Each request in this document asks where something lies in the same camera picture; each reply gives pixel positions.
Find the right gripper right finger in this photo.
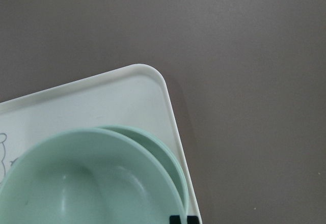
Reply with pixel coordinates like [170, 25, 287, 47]
[186, 216, 198, 224]

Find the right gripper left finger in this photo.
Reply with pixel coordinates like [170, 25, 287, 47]
[169, 216, 181, 224]

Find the green bowl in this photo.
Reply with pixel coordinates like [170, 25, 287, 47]
[99, 125, 189, 212]
[1, 128, 187, 223]

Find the cream bunny tray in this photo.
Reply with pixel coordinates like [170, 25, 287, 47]
[1, 64, 202, 223]

